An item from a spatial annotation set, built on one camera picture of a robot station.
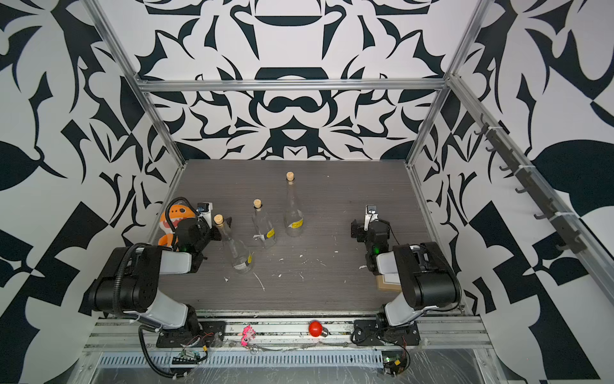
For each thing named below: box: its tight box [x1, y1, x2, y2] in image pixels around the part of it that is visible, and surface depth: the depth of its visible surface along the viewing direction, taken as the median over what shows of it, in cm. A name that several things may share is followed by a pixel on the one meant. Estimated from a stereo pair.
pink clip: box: [240, 324, 256, 348], surface depth 76 cm
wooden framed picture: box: [375, 268, 403, 292], surface depth 86 cm
